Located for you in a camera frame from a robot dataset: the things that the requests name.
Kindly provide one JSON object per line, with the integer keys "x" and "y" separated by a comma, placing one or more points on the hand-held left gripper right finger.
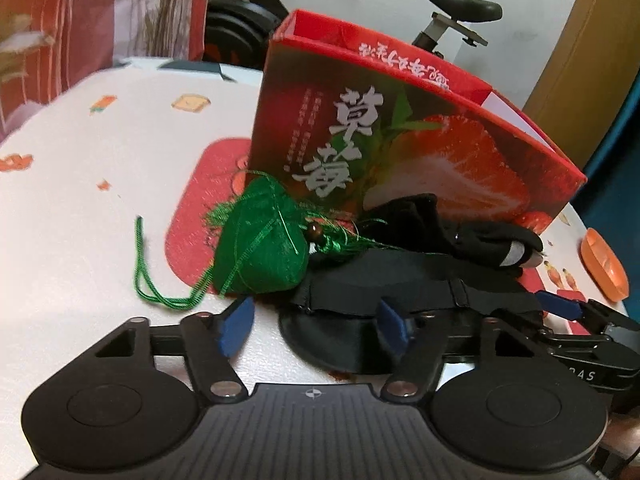
{"x": 392, "y": 330}

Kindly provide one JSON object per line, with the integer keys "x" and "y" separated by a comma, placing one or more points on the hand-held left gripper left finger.
{"x": 235, "y": 330}

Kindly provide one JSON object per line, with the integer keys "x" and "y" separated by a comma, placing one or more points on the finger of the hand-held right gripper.
{"x": 560, "y": 305}

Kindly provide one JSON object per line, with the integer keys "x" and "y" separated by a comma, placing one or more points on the black eye mask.
{"x": 425, "y": 280}

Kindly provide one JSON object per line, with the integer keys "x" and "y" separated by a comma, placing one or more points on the green tasselled sachet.
{"x": 260, "y": 240}

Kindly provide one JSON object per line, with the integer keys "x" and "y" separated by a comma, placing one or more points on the black glove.
{"x": 425, "y": 240}

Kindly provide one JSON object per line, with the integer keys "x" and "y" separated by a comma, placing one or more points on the red strawberry print box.
{"x": 350, "y": 135}

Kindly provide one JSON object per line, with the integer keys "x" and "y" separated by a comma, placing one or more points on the orange dish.
{"x": 600, "y": 265}

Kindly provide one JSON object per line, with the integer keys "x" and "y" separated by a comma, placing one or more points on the teal curtain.
{"x": 625, "y": 160}

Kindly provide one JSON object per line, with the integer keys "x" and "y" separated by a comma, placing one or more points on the white printed tablecloth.
{"x": 75, "y": 210}

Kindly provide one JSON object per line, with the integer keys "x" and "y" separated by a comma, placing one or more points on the black exercise bike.
{"x": 465, "y": 7}

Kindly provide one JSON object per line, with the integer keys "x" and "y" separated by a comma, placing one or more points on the pink printed backdrop cloth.
{"x": 75, "y": 20}

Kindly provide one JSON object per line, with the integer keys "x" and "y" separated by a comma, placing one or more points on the wooden door frame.
{"x": 590, "y": 60}

